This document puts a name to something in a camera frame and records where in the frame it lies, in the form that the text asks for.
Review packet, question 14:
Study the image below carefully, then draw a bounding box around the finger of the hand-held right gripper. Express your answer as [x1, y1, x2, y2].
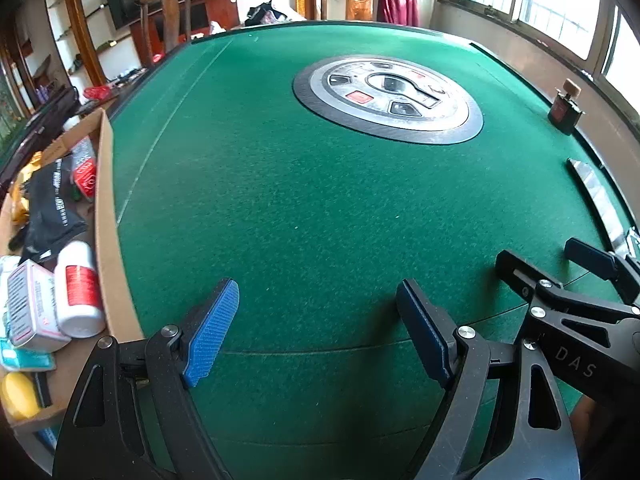
[494, 249, 640, 346]
[564, 237, 640, 306]

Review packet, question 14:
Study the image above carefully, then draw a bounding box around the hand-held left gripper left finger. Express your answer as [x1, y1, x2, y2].
[52, 277, 241, 480]

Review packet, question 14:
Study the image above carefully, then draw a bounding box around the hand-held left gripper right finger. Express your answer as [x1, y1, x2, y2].
[396, 277, 581, 480]

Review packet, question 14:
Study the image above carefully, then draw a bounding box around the white plastic medicine bottle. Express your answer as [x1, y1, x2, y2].
[54, 240, 107, 339]

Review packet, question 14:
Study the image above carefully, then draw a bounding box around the cardboard box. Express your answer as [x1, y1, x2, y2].
[0, 107, 146, 441]

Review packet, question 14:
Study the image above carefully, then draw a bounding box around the white pill box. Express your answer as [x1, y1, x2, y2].
[6, 259, 71, 352]

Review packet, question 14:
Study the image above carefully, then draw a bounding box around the small brown bottle tan cap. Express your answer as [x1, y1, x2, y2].
[547, 79, 586, 136]

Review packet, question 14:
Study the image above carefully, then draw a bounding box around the black printed pouch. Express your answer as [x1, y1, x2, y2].
[17, 155, 88, 261]

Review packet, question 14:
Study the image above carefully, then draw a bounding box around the yellow round object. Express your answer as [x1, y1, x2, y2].
[0, 372, 42, 422]

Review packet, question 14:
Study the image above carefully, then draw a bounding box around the red plastic bag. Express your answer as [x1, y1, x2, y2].
[82, 85, 118, 103]

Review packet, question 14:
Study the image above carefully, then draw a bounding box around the round mahjong table control panel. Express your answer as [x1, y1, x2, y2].
[292, 56, 485, 146]

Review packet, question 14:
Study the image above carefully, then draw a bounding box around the black bag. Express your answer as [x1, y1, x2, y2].
[244, 0, 281, 27]

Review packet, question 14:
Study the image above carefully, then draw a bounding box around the wooden chair plain back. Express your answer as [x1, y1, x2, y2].
[137, 0, 201, 68]

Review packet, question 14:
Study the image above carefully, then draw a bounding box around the wooden display shelf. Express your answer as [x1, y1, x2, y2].
[0, 0, 151, 111]

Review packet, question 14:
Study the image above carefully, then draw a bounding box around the window with metal frame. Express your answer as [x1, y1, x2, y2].
[462, 0, 640, 126]

